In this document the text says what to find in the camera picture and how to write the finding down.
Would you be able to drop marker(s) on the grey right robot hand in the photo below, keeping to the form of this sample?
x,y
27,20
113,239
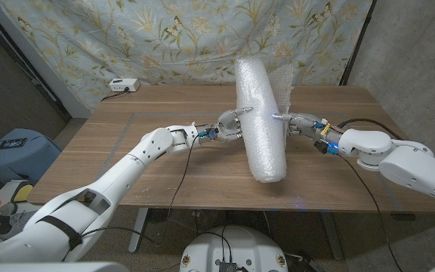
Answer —
x,y
306,124

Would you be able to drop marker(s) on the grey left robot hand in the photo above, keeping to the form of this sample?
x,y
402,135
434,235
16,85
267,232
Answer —
x,y
229,126

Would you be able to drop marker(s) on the bubble wrap roll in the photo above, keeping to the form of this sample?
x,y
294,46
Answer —
x,y
263,132

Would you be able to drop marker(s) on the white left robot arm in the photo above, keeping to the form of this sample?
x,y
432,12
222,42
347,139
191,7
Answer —
x,y
127,166

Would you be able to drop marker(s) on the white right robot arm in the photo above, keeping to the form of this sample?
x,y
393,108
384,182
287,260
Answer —
x,y
410,166

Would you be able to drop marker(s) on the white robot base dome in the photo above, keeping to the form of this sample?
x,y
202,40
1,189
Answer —
x,y
247,245

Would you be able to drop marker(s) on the floral printed backdrop cloth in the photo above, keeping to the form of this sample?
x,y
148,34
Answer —
x,y
315,38

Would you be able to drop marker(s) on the black backdrop stand pole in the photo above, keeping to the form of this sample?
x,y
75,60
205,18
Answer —
x,y
357,41

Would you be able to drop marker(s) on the white power strip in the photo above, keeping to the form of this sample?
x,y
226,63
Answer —
x,y
125,85

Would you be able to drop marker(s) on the metal table leg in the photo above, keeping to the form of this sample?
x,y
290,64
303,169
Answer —
x,y
138,230
332,234

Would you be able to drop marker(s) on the small black electronics box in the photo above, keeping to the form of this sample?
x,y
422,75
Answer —
x,y
227,266

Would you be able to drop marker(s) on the blue grey bin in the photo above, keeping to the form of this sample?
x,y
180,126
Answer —
x,y
17,158

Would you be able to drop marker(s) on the white yellow device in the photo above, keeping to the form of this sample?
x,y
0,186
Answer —
x,y
21,192

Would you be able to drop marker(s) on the grey sneaker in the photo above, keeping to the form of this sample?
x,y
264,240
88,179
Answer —
x,y
11,223

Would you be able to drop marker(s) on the grey backdrop frame post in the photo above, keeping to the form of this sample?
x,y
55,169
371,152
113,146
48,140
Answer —
x,y
21,42

